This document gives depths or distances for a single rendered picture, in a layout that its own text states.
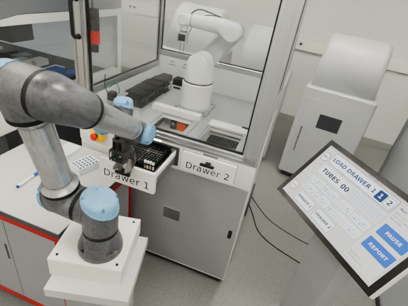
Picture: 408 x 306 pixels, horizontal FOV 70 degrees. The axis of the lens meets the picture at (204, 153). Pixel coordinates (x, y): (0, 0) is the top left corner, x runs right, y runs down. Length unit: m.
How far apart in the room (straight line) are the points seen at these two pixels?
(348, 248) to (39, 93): 1.00
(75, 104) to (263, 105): 0.83
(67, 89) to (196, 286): 1.62
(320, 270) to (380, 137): 3.57
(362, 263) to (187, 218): 1.00
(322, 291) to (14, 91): 1.27
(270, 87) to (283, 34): 0.21
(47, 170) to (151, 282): 1.29
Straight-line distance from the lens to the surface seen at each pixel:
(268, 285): 2.19
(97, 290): 1.13
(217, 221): 1.69
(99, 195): 0.98
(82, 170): 1.58
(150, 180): 1.32
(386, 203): 1.15
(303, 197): 1.24
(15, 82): 0.75
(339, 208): 1.18
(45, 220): 1.38
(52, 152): 0.89
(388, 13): 4.42
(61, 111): 0.71
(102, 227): 0.99
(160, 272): 2.10
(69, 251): 1.14
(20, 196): 1.53
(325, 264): 1.35
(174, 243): 1.95
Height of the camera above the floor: 1.70
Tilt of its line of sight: 31 degrees down
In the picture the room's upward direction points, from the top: 10 degrees clockwise
